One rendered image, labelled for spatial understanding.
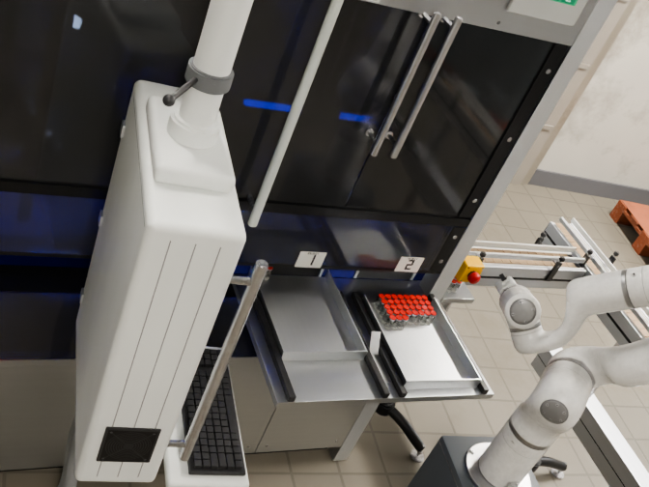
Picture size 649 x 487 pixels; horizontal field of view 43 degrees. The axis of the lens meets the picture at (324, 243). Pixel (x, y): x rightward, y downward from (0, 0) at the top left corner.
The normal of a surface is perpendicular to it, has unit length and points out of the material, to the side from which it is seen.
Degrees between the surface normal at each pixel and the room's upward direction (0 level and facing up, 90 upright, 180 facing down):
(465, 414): 0
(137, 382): 90
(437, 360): 0
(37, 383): 90
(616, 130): 90
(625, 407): 0
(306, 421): 90
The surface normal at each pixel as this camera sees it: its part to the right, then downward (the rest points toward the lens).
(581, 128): 0.23, 0.65
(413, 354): 0.34, -0.75
